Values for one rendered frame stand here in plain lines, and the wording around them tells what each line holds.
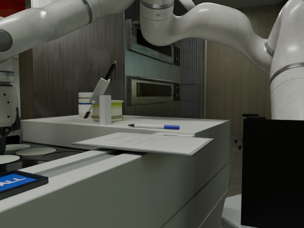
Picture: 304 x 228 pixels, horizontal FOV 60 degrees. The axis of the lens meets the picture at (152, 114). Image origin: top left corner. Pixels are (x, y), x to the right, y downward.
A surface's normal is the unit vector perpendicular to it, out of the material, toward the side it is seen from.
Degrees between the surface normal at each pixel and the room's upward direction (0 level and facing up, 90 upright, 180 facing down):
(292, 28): 84
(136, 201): 90
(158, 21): 136
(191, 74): 90
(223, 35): 127
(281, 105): 61
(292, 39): 74
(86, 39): 90
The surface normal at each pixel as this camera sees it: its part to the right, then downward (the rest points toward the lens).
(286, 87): -0.73, -0.56
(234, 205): 0.00, -1.00
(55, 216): 0.88, 0.04
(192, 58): -0.34, 0.07
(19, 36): 0.66, 0.18
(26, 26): 0.67, -0.08
